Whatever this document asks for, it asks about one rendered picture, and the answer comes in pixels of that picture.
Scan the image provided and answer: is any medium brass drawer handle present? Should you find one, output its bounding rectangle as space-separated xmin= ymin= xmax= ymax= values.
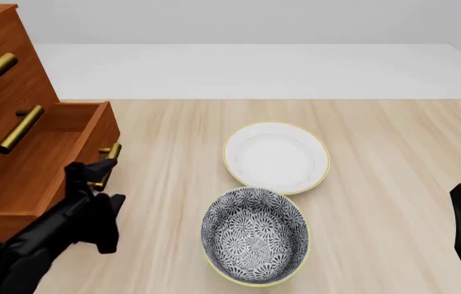
xmin=0 ymin=105 xmax=46 ymax=155

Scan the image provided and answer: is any short brass drawer handle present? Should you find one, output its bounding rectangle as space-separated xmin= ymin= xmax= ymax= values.
xmin=87 ymin=142 xmax=123 ymax=189

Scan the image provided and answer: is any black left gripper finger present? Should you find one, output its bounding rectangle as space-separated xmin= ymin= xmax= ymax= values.
xmin=85 ymin=158 xmax=118 ymax=177
xmin=91 ymin=171 xmax=113 ymax=185

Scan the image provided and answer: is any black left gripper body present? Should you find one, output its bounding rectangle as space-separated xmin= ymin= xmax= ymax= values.
xmin=64 ymin=162 xmax=95 ymax=201

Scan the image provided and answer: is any wooden drawer with short handle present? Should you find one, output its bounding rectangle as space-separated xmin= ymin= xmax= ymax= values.
xmin=0 ymin=100 xmax=122 ymax=243

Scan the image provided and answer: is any wooden drawer with long handle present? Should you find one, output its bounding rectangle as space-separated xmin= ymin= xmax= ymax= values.
xmin=0 ymin=7 xmax=44 ymax=104

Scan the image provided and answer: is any black white patterned bowl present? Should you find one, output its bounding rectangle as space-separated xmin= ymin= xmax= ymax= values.
xmin=200 ymin=186 xmax=314 ymax=288

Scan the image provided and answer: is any white plate with yellow rim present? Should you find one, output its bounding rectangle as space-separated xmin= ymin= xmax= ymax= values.
xmin=222 ymin=120 xmax=331 ymax=196

